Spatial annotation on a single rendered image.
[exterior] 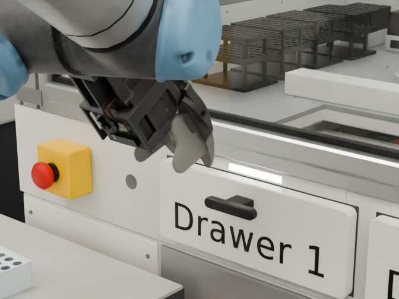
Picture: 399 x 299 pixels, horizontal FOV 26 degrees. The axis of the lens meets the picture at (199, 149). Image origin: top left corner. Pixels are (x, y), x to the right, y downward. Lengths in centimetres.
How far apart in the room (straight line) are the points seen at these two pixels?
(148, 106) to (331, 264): 31
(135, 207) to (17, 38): 59
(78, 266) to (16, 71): 60
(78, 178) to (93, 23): 70
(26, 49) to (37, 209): 75
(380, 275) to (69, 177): 48
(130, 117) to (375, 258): 33
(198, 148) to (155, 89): 10
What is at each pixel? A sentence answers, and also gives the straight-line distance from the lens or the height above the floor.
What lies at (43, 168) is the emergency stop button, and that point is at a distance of 124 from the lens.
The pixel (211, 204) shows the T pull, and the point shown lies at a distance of 105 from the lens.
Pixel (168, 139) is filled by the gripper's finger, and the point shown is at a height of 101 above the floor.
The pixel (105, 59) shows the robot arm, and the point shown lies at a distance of 62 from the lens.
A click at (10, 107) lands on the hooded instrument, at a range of 180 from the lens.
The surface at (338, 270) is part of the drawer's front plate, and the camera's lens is 101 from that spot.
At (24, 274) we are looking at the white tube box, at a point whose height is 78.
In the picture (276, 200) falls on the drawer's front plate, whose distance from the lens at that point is 103.
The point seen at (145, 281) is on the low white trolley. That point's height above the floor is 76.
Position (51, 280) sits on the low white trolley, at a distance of 120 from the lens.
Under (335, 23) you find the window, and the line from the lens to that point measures 98.
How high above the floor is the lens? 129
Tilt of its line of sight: 18 degrees down
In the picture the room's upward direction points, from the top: straight up
